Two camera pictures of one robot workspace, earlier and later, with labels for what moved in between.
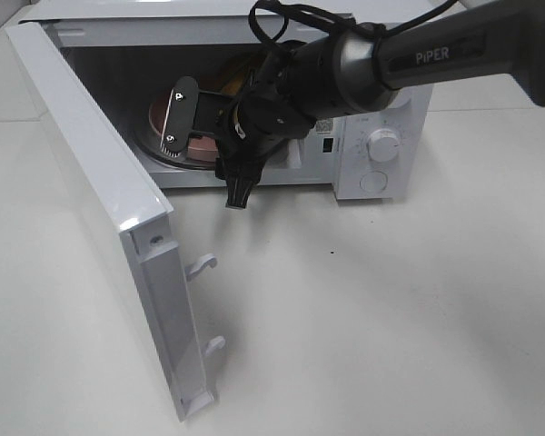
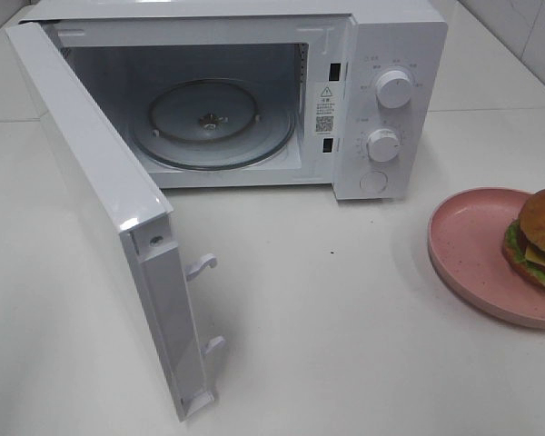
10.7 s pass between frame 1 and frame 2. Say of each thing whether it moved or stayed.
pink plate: moved
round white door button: stayed
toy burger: moved
